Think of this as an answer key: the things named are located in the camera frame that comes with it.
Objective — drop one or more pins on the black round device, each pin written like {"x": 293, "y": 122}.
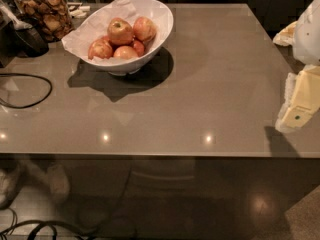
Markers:
{"x": 29, "y": 43}

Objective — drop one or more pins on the white spoon handle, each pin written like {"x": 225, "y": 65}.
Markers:
{"x": 18, "y": 24}

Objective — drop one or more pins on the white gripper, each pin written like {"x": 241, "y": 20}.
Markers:
{"x": 308, "y": 34}

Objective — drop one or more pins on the glass jar of chips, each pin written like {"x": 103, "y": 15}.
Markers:
{"x": 53, "y": 17}

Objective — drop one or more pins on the white items behind bowl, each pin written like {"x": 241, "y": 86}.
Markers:
{"x": 79, "y": 11}

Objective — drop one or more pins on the left front red apple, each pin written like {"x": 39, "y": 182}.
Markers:
{"x": 100, "y": 48}

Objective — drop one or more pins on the right rear red apple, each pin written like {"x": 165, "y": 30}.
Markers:
{"x": 144, "y": 29}

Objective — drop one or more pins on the white ceramic bowl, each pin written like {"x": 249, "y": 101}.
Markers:
{"x": 126, "y": 69}

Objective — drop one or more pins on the white paper liner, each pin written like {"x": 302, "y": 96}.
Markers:
{"x": 78, "y": 41}

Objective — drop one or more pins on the front centre yellow apple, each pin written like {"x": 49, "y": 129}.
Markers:
{"x": 125, "y": 52}

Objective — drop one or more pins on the small red apple right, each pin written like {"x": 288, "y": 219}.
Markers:
{"x": 139, "y": 47}

